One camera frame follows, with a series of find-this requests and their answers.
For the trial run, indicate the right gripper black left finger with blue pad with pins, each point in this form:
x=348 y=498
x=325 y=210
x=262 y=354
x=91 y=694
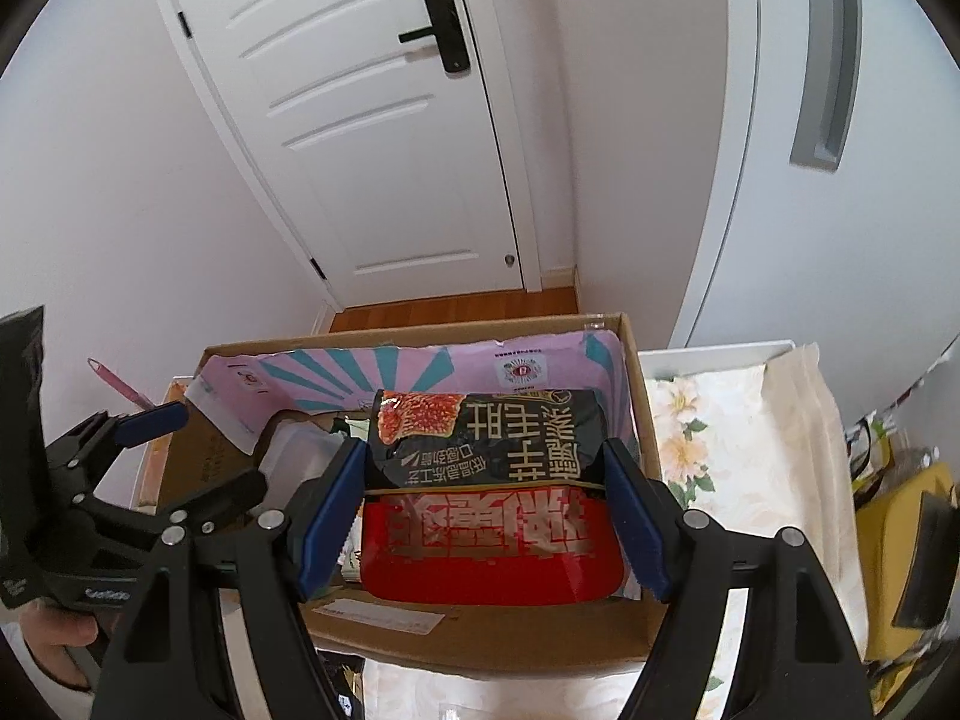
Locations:
x=169 y=657

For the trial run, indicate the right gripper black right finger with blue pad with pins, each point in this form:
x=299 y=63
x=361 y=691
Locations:
x=797 y=657

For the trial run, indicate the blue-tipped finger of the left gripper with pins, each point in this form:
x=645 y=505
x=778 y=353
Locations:
x=96 y=442

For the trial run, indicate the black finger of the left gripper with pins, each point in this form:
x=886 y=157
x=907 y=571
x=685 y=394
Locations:
x=221 y=504

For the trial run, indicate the clear plastic packet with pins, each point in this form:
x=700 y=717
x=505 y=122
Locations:
x=299 y=451

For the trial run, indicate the red black snack packet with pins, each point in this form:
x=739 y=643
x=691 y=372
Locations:
x=488 y=500

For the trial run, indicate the person's left hand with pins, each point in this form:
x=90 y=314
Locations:
x=51 y=634

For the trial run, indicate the cardboard box pink lining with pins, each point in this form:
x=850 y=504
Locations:
x=243 y=392

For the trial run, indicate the yellow stool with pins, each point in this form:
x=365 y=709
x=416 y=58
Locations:
x=908 y=546

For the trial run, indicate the white sliding wardrobe door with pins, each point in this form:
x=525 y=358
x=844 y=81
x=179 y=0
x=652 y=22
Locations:
x=863 y=261

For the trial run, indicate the white panel door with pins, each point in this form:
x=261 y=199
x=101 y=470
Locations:
x=390 y=178

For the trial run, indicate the pink handled tool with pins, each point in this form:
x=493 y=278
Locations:
x=127 y=392

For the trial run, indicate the black door handle lock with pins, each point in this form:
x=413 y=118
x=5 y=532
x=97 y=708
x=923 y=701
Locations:
x=447 y=32

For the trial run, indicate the grey recessed door handle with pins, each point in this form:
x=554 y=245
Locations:
x=830 y=83

